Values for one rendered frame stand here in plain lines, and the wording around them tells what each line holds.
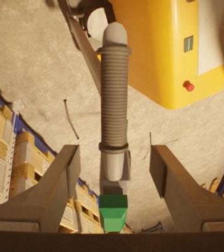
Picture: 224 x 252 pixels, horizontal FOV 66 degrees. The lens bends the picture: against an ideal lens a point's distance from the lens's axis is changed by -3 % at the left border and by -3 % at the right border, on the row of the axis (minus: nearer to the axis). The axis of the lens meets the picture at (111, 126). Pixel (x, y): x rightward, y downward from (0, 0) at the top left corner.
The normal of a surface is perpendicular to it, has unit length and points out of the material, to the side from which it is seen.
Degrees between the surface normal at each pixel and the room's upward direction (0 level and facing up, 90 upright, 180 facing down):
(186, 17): 0
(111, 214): 47
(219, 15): 0
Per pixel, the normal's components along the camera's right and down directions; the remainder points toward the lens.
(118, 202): 0.01, -0.72
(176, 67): 0.04, 0.75
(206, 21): 0.28, 0.67
